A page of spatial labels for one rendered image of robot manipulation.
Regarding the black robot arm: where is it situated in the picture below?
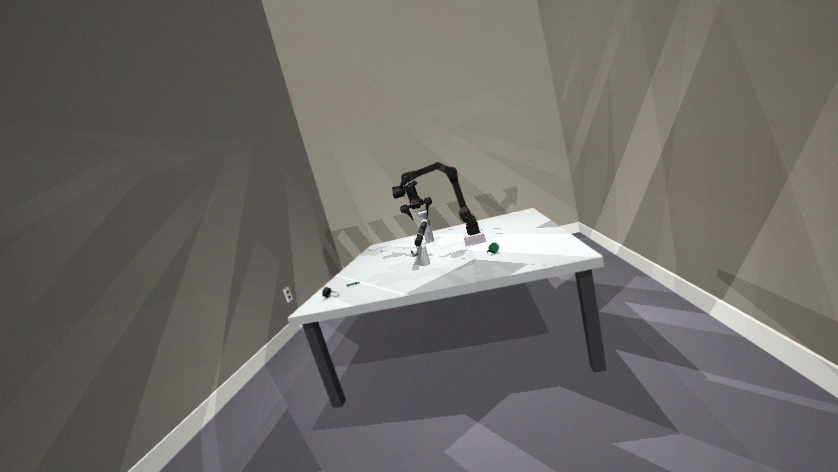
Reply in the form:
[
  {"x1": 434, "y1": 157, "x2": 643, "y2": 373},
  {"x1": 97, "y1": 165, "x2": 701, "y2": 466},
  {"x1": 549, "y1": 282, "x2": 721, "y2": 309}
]
[{"x1": 392, "y1": 162, "x2": 481, "y2": 236}]

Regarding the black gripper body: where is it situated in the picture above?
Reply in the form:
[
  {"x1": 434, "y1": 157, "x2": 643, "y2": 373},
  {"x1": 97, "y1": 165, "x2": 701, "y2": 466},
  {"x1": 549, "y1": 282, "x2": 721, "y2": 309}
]
[{"x1": 400, "y1": 193, "x2": 432, "y2": 213}]

